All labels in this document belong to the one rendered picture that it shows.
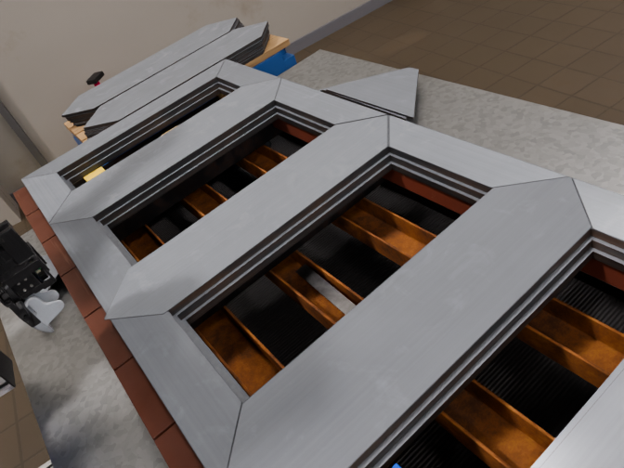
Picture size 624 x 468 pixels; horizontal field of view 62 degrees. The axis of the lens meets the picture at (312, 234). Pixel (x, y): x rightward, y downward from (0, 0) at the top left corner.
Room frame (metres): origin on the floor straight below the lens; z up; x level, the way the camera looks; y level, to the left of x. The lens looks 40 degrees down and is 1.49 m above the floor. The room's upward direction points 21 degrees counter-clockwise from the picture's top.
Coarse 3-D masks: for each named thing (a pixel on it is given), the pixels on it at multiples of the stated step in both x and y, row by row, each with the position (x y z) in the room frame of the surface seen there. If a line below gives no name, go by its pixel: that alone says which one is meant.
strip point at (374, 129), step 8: (360, 120) 1.06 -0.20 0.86; (368, 120) 1.04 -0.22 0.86; (376, 120) 1.03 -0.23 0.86; (384, 120) 1.02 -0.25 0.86; (344, 128) 1.05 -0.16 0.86; (352, 128) 1.04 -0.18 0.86; (360, 128) 1.02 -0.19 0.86; (368, 128) 1.01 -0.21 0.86; (376, 128) 1.00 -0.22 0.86; (384, 128) 0.99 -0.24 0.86; (368, 136) 0.98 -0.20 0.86; (376, 136) 0.97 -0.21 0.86; (384, 136) 0.95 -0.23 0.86; (384, 144) 0.93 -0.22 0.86
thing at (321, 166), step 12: (300, 156) 1.01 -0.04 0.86; (312, 156) 0.99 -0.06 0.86; (324, 156) 0.97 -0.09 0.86; (300, 168) 0.96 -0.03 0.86; (312, 168) 0.94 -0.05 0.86; (324, 168) 0.92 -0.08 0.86; (336, 168) 0.91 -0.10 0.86; (348, 168) 0.89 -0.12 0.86; (324, 180) 0.88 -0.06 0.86; (336, 180) 0.87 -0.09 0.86
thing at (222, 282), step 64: (256, 128) 1.27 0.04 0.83; (320, 128) 1.13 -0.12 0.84; (448, 192) 0.75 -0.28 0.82; (128, 256) 0.91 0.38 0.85; (256, 256) 0.76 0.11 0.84; (576, 256) 0.48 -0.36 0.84; (192, 320) 0.68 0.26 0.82; (512, 320) 0.42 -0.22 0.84; (448, 384) 0.37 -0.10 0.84; (384, 448) 0.31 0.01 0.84
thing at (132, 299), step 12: (132, 276) 0.82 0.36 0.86; (120, 288) 0.79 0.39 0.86; (132, 288) 0.78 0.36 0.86; (144, 288) 0.77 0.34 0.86; (120, 300) 0.76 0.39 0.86; (132, 300) 0.75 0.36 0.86; (144, 300) 0.73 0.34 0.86; (132, 312) 0.71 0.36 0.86; (144, 312) 0.70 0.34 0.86; (156, 312) 0.69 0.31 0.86
